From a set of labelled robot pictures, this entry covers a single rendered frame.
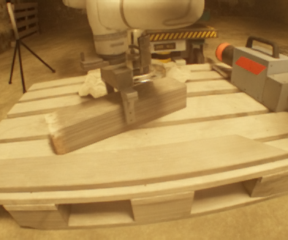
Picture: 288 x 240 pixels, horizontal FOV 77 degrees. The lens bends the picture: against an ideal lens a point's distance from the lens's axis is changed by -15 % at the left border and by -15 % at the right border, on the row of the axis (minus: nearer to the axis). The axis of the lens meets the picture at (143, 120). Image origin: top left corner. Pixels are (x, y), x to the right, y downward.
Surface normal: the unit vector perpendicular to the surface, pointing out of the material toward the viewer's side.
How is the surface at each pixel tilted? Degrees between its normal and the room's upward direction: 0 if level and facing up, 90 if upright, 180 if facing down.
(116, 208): 0
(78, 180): 0
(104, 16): 95
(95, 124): 90
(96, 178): 0
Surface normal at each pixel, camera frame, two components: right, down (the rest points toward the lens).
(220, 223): -0.07, -0.84
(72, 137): 0.51, 0.43
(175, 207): 0.09, 0.53
